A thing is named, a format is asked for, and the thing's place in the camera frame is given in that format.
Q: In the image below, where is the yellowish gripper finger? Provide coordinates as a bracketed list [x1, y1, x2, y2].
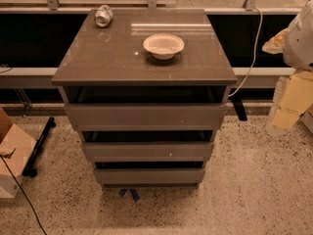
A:
[262, 28, 288, 55]
[266, 71, 313, 136]

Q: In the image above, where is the grey bottom drawer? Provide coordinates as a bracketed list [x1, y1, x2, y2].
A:
[94, 168, 205, 184]

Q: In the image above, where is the grey drawer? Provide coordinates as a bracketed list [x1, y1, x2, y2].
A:
[94, 168, 205, 184]
[82, 142, 213, 162]
[65, 104, 227, 131]

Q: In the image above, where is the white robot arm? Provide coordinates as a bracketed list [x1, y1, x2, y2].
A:
[262, 0, 313, 136]

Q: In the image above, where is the grey drawer cabinet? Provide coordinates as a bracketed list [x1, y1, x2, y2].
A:
[52, 10, 237, 188]

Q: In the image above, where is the grey top drawer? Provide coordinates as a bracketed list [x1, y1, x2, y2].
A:
[65, 104, 227, 131]

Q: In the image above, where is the grey middle drawer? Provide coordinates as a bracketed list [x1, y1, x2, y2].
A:
[82, 142, 213, 162]

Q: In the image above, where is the cardboard box right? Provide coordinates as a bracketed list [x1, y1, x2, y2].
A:
[301, 105, 313, 133]

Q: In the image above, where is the cardboard box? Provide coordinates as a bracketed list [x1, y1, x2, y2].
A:
[301, 105, 313, 133]
[0, 108, 36, 199]

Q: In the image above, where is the white paper bowl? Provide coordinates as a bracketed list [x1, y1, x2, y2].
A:
[143, 33, 185, 60]

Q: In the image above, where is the crushed metal can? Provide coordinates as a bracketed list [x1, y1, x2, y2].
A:
[95, 5, 112, 27]

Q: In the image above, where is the black bar on floor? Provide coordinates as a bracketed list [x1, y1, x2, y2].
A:
[22, 117, 56, 177]

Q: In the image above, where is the cardboard box left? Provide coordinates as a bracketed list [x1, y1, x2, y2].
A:
[0, 108, 36, 199]

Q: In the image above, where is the white cable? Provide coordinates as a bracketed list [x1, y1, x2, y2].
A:
[227, 7, 264, 99]

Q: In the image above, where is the black bracket behind cabinet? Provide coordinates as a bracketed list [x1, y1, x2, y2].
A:
[230, 94, 247, 121]

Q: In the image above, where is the black cable on floor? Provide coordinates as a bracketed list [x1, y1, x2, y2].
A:
[0, 154, 49, 235]

